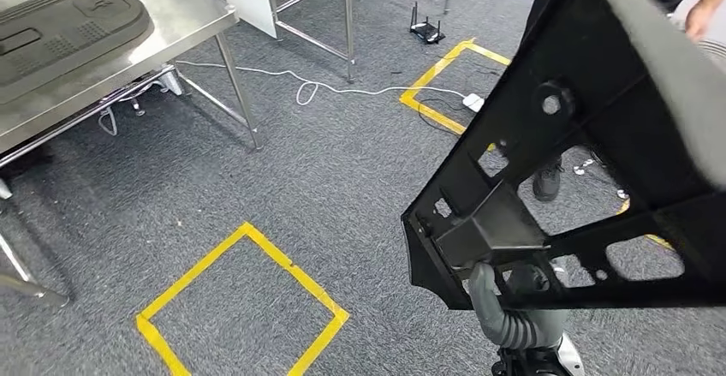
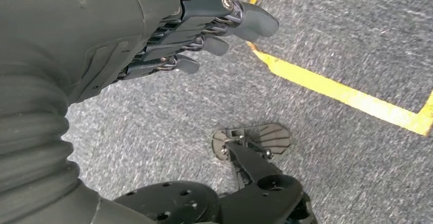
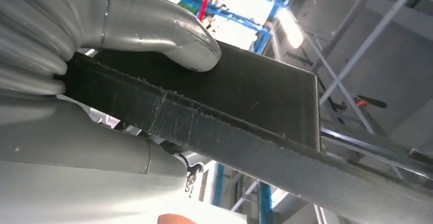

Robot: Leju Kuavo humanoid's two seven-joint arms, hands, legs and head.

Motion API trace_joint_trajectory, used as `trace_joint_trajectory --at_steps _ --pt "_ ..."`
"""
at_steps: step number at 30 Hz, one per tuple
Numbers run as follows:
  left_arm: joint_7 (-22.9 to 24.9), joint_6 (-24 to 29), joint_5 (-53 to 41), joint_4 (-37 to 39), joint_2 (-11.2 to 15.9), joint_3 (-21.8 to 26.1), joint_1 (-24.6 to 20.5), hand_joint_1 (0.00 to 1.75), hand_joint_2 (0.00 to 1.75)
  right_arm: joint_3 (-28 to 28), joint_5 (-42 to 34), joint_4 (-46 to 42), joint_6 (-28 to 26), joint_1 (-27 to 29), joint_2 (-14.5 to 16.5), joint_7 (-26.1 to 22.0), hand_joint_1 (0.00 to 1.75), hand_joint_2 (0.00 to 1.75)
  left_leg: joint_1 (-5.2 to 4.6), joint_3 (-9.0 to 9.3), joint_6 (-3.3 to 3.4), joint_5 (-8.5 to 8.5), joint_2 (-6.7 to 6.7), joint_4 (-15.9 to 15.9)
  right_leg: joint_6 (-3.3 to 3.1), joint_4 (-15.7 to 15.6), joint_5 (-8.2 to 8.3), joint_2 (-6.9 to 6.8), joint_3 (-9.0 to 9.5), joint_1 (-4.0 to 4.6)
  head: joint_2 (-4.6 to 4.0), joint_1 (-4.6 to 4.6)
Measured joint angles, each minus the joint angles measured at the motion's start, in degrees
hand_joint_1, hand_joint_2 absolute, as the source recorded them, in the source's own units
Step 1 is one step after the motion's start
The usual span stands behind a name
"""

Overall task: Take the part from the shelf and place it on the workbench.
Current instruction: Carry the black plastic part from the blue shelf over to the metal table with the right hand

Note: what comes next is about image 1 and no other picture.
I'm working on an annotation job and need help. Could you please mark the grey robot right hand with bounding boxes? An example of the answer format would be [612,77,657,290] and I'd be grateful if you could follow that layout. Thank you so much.
[467,262,569,352]

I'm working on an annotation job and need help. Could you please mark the black plastic frame part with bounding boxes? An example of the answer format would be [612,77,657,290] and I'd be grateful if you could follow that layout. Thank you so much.
[401,0,726,312]

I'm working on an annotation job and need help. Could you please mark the stainless steel workbench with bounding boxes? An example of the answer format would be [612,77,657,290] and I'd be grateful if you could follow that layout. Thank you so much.
[0,0,265,171]

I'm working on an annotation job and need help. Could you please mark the person's black shoe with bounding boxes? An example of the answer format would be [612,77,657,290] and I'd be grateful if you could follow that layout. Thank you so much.
[532,156,564,203]

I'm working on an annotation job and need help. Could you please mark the yellow floor tape square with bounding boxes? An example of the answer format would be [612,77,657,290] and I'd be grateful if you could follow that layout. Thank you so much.
[399,37,676,252]
[135,221,351,376]

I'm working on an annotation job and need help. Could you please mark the black wifi router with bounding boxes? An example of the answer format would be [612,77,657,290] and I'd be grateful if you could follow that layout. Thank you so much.
[408,1,447,45]

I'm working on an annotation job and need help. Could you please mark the person's hand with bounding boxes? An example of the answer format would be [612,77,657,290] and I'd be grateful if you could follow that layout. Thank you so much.
[683,0,718,44]

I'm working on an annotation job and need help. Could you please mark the black plastic engine cover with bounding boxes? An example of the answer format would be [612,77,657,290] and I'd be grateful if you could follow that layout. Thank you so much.
[0,0,153,106]

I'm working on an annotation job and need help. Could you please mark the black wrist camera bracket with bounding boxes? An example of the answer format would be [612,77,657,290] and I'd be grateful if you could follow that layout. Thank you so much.
[490,346,568,376]

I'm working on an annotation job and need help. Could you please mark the white power cable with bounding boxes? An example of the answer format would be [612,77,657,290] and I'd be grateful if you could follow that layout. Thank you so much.
[174,59,473,107]

